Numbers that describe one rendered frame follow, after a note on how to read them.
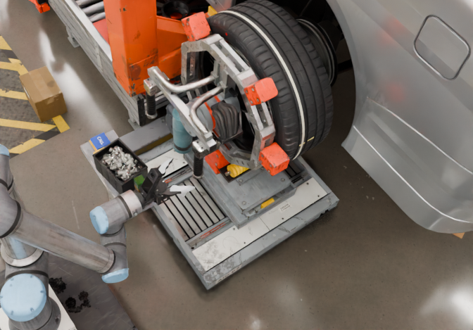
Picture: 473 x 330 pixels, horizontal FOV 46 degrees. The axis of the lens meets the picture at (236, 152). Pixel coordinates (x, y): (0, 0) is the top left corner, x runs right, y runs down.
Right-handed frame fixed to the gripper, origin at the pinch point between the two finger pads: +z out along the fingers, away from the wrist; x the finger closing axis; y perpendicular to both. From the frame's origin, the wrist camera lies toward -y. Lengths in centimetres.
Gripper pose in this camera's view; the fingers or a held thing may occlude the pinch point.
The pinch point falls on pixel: (184, 171)
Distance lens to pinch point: 205.0
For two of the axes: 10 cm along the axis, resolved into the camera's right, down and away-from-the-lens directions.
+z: 8.1, -4.5, 3.8
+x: 5.8, 7.0, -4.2
